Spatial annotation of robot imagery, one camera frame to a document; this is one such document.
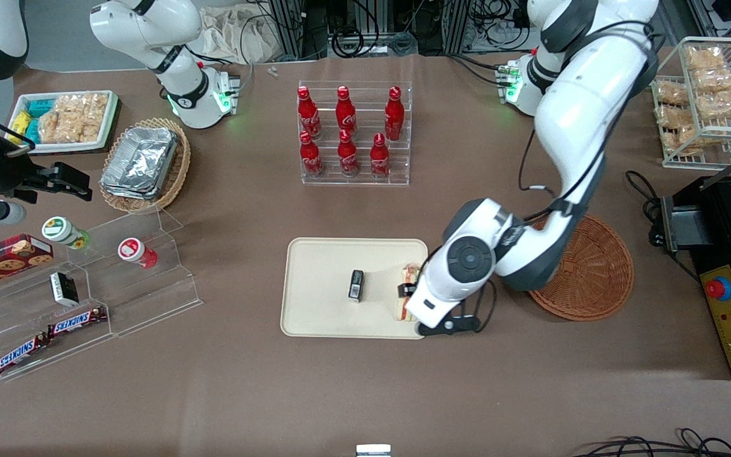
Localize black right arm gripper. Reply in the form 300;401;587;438
0;143;94;204

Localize triangular sandwich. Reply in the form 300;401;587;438
395;263;424;322

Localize white rectangular snack tray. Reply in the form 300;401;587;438
7;90;119;155

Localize beige plastic tray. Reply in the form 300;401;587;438
280;238;430;340

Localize light oval wicker basket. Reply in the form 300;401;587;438
99;117;192;214

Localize brown round wicker basket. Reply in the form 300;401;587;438
526;213;635;322

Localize green lid drink bottle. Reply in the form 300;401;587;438
41;216;91;250

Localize clear bag of rice crackers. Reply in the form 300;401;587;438
685;46;727;70
697;89;731;120
665;124;725;155
691;66;731;94
38;93;110;145
655;81;690;107
656;104;697;129

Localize stack of foil trays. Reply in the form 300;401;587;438
100;126;180;201

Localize red lid drink bottle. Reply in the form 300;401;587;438
117;237;159;270

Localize red cookie box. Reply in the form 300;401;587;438
0;233;55;295

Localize black and white small box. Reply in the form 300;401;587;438
49;271;80;307

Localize clear acrylic bottle rack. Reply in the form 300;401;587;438
298;81;412;187

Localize red cola bottle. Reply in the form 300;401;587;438
369;133;392;180
337;129;360;178
299;130;326;179
335;86;359;141
297;86;322;141
384;86;406;142

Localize Snickers chocolate bar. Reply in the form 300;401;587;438
46;306;109;338
0;333;49;377

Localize clear acrylic stepped display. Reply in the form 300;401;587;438
0;206;204;383

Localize beige cloth bag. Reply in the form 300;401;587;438
195;5;279;65

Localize black countertop appliance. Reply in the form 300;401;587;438
650;174;731;381

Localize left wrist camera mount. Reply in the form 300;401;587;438
417;314;482;337

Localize coiled black cable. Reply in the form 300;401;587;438
330;25;367;59

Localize aluminium frame post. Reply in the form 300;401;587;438
269;0;329;62

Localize black floor cables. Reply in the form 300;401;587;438
572;427;731;457

